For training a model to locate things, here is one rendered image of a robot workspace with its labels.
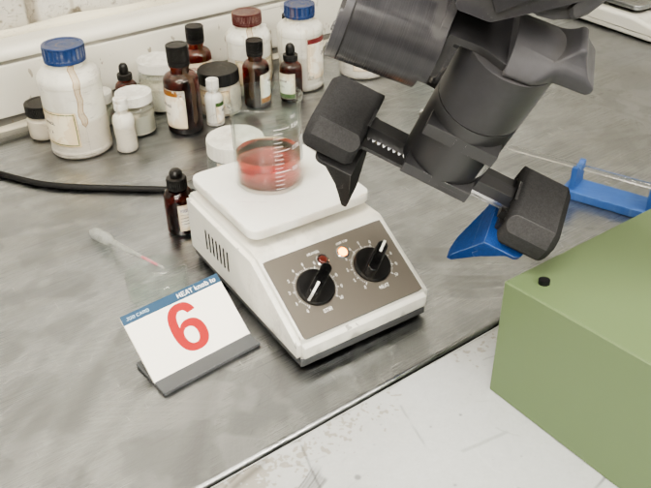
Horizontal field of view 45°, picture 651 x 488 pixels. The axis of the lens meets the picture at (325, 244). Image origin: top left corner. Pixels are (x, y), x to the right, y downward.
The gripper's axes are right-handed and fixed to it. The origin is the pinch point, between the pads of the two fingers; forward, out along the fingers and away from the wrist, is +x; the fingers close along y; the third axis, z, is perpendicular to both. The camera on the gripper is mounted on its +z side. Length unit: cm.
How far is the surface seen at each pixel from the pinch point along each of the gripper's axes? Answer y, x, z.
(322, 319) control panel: 2.1, 8.6, -7.5
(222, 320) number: 9.3, 13.3, -9.2
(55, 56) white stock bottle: 40.2, 23.6, 15.2
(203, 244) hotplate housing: 14.4, 16.6, -1.7
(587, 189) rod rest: -18.0, 13.4, 23.3
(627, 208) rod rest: -21.6, 11.1, 21.0
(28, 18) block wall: 51, 32, 25
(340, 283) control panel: 2.0, 8.6, -3.8
